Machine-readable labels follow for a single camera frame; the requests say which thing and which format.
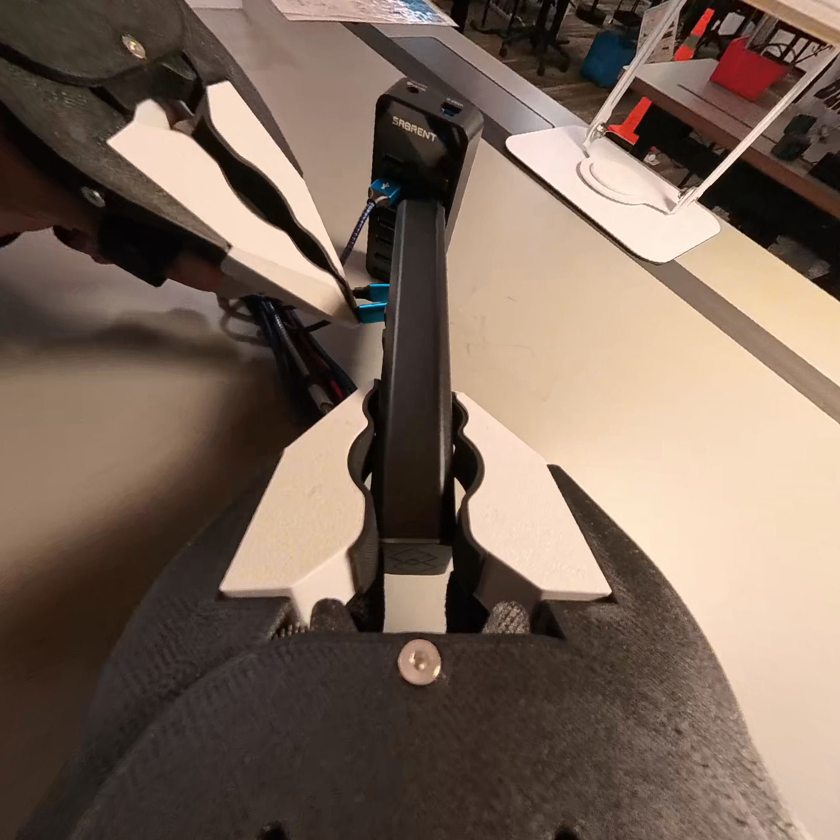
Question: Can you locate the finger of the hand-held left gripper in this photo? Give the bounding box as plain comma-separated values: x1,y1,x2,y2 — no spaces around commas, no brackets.
107,98,363,327
200,79,350,286

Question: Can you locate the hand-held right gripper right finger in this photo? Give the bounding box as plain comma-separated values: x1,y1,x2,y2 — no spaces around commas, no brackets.
451,390,616,621

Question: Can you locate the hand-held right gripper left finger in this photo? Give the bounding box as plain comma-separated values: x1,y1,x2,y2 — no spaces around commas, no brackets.
218,384,385,622

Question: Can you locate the bundle of braided cables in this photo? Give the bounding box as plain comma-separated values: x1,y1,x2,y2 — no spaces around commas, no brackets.
223,294,358,421

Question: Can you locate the slim black usb hub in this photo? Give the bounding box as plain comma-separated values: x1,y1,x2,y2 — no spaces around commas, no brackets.
369,197,462,634

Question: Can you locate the blue plug usb cable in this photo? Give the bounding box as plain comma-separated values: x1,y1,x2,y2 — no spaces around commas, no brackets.
340,177,403,266
351,281,392,327

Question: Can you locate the thick black usb hub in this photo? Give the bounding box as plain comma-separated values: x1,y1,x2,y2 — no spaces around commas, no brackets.
364,77,485,280

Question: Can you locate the person's left hand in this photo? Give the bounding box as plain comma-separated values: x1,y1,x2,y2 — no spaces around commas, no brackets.
0,131,224,293

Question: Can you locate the printed paper sheet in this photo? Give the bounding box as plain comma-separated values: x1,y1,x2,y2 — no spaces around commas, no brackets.
269,0,460,28

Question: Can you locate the white lamp stand base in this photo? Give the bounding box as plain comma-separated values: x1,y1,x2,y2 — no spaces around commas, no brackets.
505,0,840,265

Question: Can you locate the black office chair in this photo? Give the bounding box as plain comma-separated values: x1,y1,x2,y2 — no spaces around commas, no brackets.
499,0,572,74

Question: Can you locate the blue bag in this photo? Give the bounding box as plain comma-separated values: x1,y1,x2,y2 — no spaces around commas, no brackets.
581,29,637,89

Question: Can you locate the orange traffic cone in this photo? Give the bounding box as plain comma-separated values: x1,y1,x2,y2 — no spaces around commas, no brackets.
675,7,716,63
607,97,655,147

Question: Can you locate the brown wooden table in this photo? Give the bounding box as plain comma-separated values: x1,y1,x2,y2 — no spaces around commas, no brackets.
626,58,840,219

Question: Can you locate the red plastic bin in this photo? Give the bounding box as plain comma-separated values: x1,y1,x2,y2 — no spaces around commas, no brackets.
709,36,791,102

